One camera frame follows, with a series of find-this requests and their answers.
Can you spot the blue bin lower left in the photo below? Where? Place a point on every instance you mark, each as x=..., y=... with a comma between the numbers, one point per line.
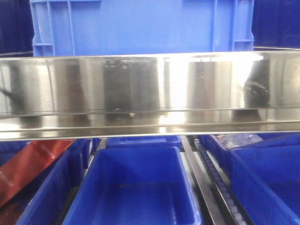
x=42, y=201

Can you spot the dark blue bin upper left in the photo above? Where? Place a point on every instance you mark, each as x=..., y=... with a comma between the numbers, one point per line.
x=16, y=26

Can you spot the blue bin lower centre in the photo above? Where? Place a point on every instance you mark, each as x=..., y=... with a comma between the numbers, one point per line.
x=135, y=186

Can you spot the dark blue bin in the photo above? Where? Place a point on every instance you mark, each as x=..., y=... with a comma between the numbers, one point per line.
x=276, y=23
x=16, y=26

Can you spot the blue bin rear centre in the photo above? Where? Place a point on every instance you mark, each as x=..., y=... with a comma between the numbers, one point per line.
x=144, y=141

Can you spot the blue bin lower right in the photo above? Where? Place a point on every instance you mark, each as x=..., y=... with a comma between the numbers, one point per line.
x=264, y=176

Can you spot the red metal sheet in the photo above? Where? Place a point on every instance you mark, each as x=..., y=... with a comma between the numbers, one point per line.
x=27, y=164

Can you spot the large blue plastic bin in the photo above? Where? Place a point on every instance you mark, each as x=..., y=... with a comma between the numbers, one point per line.
x=115, y=27

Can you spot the clear plastic bag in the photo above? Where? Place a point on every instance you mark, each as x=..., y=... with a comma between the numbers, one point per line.
x=231, y=141

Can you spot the roller track rail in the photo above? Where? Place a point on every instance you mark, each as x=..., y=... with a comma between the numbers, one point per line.
x=210, y=186

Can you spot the stainless steel shelf rail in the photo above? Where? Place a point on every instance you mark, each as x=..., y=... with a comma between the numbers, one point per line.
x=149, y=94

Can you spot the dark blue bin upper right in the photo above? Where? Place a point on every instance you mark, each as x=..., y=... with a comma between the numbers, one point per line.
x=276, y=23

